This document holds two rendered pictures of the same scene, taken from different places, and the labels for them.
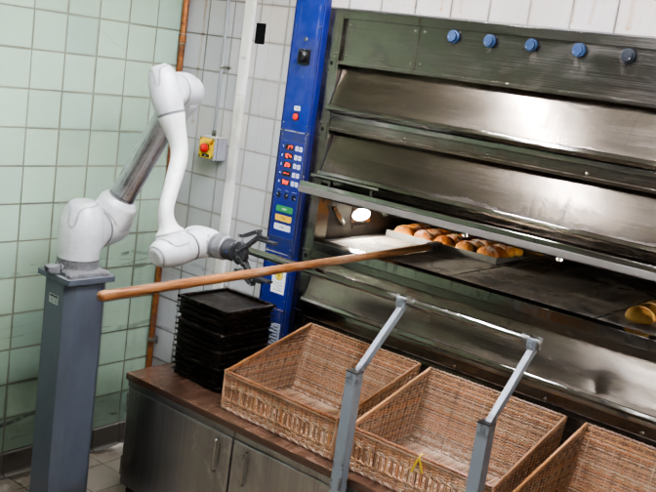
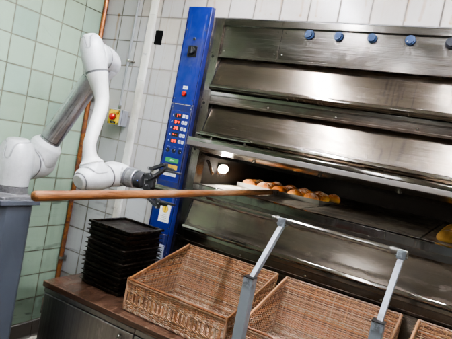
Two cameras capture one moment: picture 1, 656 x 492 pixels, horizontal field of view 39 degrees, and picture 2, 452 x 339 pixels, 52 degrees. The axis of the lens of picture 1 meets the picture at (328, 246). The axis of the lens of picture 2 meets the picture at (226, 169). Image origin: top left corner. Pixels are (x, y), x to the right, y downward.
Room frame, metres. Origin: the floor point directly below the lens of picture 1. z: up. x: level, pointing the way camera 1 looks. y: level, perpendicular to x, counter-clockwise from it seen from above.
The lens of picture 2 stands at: (1.12, 0.30, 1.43)
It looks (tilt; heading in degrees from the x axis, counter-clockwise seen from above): 3 degrees down; 351
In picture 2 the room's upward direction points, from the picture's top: 11 degrees clockwise
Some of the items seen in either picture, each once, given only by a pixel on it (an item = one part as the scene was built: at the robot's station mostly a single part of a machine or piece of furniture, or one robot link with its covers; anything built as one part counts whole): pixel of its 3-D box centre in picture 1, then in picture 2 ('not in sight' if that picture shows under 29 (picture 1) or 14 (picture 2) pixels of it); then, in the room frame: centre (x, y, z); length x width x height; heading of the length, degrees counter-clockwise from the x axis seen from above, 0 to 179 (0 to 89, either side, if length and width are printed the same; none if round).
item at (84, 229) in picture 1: (82, 227); (15, 160); (3.39, 0.92, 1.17); 0.18 x 0.16 x 0.22; 167
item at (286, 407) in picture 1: (320, 385); (202, 290); (3.30, -0.04, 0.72); 0.56 x 0.49 x 0.28; 52
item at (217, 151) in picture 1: (212, 147); (117, 117); (4.05, 0.56, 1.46); 0.10 x 0.07 x 0.10; 52
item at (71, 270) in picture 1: (72, 265); (5, 190); (3.36, 0.93, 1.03); 0.22 x 0.18 x 0.06; 140
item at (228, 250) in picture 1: (237, 252); (146, 181); (3.21, 0.31, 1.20); 0.09 x 0.07 x 0.08; 53
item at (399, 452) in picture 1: (455, 441); (320, 335); (2.94, -0.51, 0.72); 0.56 x 0.49 x 0.28; 53
